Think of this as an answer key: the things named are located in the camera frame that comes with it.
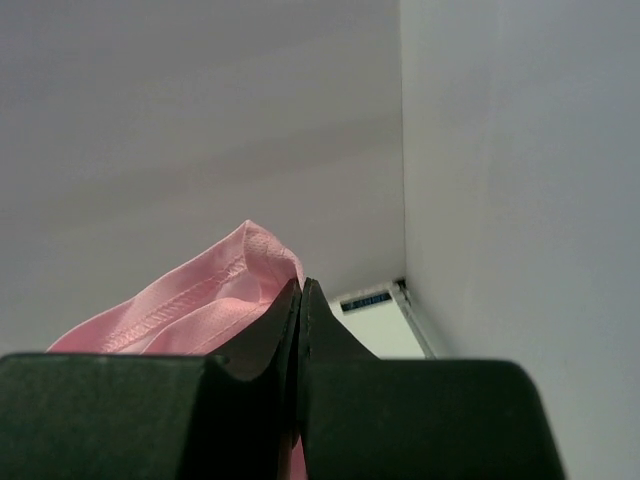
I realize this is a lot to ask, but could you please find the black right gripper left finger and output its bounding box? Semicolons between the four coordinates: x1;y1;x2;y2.
1;281;301;479

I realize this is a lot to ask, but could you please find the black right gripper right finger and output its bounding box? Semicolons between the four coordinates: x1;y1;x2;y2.
298;279;565;479

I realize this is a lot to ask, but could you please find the pink t shirt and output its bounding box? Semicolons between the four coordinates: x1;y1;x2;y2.
45;218;307;480

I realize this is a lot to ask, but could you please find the blue label sticker right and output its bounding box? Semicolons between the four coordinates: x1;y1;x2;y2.
340;291;393;313

